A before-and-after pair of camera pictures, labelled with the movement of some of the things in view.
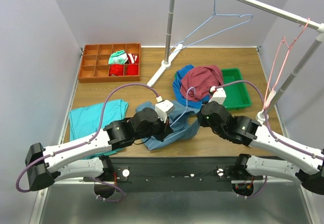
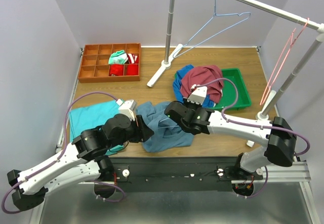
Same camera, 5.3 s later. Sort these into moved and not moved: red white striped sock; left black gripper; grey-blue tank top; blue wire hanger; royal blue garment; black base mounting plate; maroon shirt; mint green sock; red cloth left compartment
Moved: grey-blue tank top; left black gripper; blue wire hanger
Not moved: royal blue garment; maroon shirt; mint green sock; red cloth left compartment; black base mounting plate; red white striped sock
